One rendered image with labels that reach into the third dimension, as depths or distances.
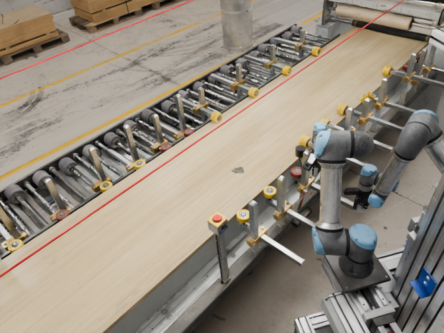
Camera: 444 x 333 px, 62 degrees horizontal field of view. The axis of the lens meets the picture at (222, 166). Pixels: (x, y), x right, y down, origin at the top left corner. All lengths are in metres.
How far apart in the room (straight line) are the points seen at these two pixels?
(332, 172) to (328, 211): 0.16
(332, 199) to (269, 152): 1.06
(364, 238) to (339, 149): 0.39
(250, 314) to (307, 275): 0.54
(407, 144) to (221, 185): 1.13
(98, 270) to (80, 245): 0.22
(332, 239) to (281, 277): 1.40
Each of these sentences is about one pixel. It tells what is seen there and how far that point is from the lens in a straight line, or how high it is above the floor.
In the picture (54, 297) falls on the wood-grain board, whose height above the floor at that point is 0.90.
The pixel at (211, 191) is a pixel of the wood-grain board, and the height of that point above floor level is 0.90.
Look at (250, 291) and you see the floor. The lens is 2.95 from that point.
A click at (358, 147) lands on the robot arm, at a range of 1.59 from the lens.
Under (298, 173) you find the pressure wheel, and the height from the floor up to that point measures 0.91.
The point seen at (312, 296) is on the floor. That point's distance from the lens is 2.96.
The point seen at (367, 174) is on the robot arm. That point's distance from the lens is 2.12.
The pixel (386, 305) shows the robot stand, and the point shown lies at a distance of 1.86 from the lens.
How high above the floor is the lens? 2.55
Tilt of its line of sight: 41 degrees down
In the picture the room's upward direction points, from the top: 6 degrees counter-clockwise
